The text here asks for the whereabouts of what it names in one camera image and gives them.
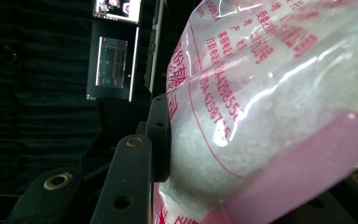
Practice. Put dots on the dark curtain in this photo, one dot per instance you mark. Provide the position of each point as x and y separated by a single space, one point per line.
43 109

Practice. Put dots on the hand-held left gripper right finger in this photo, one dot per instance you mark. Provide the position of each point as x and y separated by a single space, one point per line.
310 208

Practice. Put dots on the small monitor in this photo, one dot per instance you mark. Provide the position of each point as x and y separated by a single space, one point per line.
118 9

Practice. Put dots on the clear plastic bag pink print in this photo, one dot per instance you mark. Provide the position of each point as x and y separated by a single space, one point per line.
261 109

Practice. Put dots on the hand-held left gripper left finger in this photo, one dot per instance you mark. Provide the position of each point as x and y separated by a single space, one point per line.
127 180

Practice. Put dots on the tall monitor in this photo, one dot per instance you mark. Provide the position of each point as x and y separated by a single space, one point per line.
112 62

